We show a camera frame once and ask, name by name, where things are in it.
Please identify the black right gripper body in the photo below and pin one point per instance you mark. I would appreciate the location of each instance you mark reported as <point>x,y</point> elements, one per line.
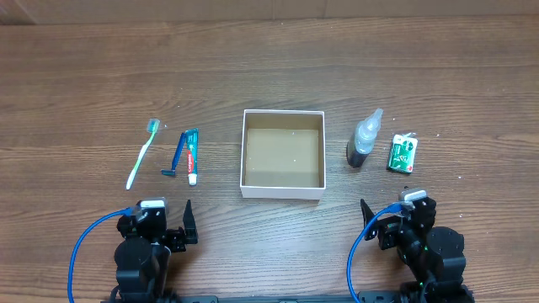
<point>388,232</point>

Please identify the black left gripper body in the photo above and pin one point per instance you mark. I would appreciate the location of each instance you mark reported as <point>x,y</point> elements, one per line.
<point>169,237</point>

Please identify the green soap packet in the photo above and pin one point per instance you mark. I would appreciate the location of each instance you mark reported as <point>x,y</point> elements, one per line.
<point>402,153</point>

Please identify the clear bottle dark liquid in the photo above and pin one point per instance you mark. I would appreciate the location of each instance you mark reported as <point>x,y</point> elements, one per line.
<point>362,141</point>

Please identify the green white toothbrush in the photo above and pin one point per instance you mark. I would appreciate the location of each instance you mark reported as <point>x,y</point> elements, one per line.
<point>152,128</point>

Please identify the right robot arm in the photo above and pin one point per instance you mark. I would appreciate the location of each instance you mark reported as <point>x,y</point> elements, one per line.
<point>434,254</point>

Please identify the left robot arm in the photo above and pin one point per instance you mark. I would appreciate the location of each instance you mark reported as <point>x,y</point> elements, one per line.
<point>142,258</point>

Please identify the blue disposable razor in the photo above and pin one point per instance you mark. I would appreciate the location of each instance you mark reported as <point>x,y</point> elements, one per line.
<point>172,171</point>

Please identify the Colgate toothpaste tube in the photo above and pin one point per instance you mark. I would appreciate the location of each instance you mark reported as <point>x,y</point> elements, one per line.
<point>192,146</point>

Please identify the white cardboard box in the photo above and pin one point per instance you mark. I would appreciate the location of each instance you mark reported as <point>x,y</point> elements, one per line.
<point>283,154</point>

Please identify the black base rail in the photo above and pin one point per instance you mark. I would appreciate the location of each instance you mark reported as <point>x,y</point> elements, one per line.
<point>286,299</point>

